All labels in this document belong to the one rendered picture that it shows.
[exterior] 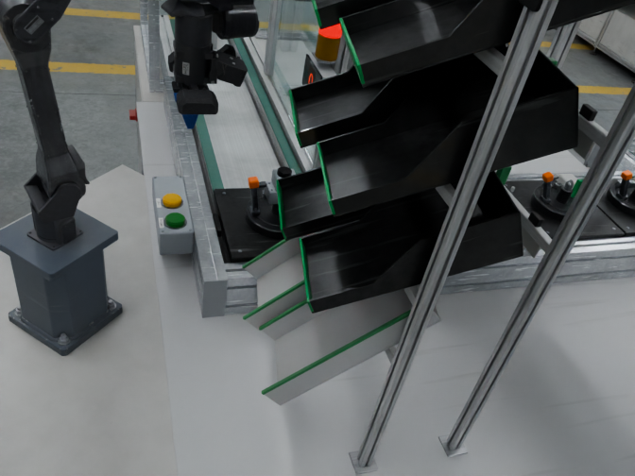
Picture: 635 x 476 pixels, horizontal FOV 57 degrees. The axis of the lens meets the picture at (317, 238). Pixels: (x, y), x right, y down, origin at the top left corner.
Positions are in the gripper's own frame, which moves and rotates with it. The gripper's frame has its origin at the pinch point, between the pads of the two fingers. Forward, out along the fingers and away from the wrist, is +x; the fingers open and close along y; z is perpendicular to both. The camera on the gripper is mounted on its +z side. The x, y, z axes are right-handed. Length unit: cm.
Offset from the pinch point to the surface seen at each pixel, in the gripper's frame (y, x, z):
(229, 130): 52, 34, 18
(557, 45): 66, 9, 127
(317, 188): -18.7, 3.8, 18.2
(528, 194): 11, 28, 89
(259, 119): 59, 34, 28
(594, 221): -2, 28, 101
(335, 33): 21.6, -6.8, 31.9
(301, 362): -38.2, 22.9, 13.2
